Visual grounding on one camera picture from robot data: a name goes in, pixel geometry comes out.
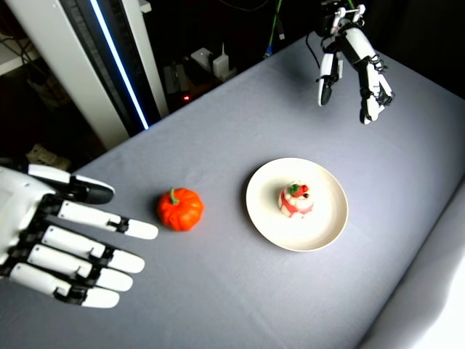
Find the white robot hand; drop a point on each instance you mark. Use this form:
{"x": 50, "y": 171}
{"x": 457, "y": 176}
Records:
{"x": 359, "y": 45}
{"x": 22, "y": 203}

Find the orange toy pumpkin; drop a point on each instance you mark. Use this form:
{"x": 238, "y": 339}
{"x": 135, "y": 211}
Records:
{"x": 181, "y": 211}

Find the toy strawberry cake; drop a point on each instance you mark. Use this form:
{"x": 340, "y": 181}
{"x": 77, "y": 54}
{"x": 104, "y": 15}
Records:
{"x": 296, "y": 203}

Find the cream round plate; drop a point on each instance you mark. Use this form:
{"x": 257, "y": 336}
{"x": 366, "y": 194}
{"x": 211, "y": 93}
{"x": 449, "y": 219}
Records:
{"x": 319, "y": 232}

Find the white power adapter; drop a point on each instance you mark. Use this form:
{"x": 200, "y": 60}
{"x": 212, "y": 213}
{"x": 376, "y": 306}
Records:
{"x": 221, "y": 65}

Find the white column with blue light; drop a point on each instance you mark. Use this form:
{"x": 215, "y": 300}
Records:
{"x": 69, "y": 62}

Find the white square plug box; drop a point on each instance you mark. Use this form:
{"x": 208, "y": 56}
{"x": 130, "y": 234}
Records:
{"x": 201, "y": 57}

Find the grey table cloth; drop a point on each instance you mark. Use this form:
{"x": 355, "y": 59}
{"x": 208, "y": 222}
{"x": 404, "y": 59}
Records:
{"x": 218, "y": 291}

